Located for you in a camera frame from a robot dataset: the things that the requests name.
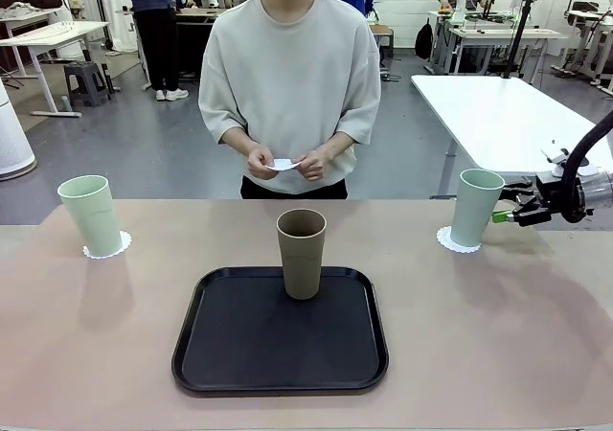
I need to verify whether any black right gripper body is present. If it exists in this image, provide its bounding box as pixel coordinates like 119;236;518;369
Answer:
514;170;570;229

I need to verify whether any mint green tall cup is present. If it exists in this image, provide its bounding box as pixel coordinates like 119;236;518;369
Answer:
451;168;507;249

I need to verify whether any white scalloped paper coaster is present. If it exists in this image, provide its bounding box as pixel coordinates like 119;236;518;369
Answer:
435;225;482;255
81;230;133;260
265;157;304;171

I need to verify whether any brown tall cup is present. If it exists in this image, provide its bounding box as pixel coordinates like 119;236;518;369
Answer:
276;209;329;301

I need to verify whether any pale yellow-green tall cup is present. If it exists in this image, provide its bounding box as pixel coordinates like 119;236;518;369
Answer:
57;174;124;256

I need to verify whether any person's left forearm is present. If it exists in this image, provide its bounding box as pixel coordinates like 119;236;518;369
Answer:
313;131;353;162

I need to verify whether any person's right forearm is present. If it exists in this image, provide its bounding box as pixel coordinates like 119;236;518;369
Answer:
223;128;263;157

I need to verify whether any person's left hand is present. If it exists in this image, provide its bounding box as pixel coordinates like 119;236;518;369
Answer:
292;148;331;182

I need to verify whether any person's right hand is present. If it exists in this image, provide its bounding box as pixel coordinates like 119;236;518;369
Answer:
246;144;282;181

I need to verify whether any white table with grey legs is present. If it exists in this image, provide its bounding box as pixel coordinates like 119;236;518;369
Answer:
410;74;613;229

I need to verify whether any beige background work table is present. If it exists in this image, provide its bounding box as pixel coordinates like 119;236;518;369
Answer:
444;26;569;76

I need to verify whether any black pole stand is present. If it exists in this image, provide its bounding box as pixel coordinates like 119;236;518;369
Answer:
500;0;540;80

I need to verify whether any black backpack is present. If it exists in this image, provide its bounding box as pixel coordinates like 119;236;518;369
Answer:
414;18;435;61

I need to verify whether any person in beige shirt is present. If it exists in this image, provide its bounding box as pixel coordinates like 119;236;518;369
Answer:
198;0;383;200

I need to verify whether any black plastic tray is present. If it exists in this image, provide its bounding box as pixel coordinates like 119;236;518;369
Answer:
170;265;390;397

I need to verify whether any person in navy clothes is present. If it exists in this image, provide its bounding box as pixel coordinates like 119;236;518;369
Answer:
117;0;190;102

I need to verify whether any grey plastic stool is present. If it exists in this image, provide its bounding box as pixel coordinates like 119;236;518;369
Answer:
63;60;115;108

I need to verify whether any white desk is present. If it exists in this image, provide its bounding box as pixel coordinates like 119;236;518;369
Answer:
0;20;112;119

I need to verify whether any white cylindrical appliance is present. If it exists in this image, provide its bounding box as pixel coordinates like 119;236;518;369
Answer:
0;79;37;182

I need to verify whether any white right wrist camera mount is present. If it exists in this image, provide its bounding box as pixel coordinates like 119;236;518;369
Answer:
540;138;574;178

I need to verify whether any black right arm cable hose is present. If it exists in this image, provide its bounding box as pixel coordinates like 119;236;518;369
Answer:
560;112;613;224

